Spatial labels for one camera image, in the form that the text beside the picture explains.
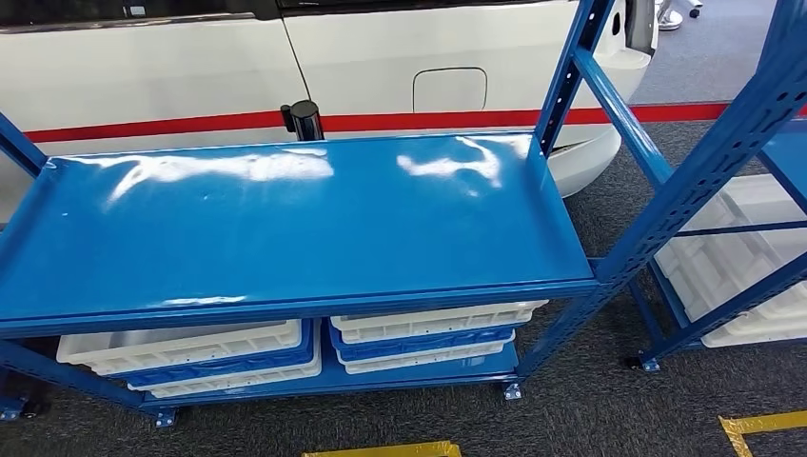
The blue metal shelf rack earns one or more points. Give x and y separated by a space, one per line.
284 240
662 340

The red barrier belt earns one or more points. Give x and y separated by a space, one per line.
441 120
157 127

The yellow floor tape square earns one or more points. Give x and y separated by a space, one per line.
384 450

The white car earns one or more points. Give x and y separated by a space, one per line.
157 69

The white swivel chair base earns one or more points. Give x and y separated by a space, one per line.
671 16

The black stanchion post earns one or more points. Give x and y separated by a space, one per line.
306 120

